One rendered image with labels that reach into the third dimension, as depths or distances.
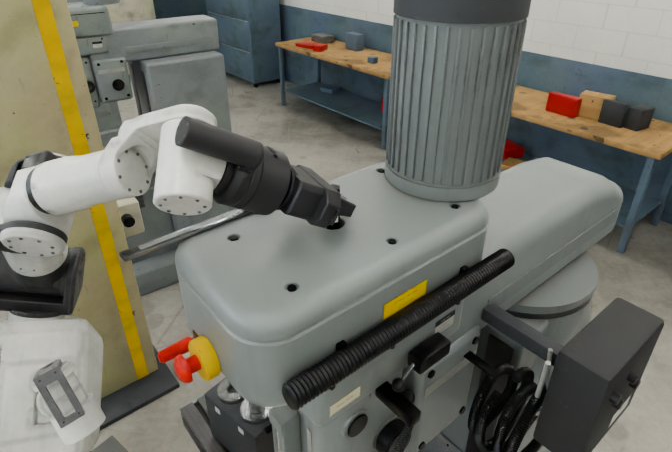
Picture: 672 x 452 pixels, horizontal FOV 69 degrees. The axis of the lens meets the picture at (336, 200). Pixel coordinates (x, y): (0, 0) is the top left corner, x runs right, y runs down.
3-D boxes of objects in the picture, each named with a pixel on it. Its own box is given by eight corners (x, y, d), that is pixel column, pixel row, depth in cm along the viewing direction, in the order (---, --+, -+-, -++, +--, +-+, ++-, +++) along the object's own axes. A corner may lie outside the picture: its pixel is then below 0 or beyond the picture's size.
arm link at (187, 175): (226, 230, 64) (139, 211, 57) (229, 157, 68) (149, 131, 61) (276, 202, 56) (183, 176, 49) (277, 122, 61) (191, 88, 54)
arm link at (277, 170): (283, 208, 77) (214, 189, 69) (310, 153, 75) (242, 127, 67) (322, 248, 67) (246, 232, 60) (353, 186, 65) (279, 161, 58)
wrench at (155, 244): (127, 266, 65) (126, 261, 65) (117, 253, 68) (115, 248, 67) (279, 206, 79) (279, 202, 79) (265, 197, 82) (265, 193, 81)
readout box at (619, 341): (582, 478, 78) (618, 387, 68) (530, 438, 85) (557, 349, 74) (636, 409, 90) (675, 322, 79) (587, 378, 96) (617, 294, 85)
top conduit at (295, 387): (297, 417, 59) (296, 397, 57) (278, 395, 61) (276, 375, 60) (513, 270, 84) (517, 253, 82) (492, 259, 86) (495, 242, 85)
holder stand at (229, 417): (260, 480, 139) (254, 435, 129) (211, 435, 151) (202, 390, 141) (290, 450, 147) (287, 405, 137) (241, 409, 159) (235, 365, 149)
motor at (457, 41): (448, 216, 76) (477, -7, 61) (361, 172, 90) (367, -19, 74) (521, 179, 87) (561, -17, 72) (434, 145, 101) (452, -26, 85)
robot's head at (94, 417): (55, 440, 80) (71, 448, 74) (24, 387, 79) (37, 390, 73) (94, 413, 85) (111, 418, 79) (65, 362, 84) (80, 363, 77)
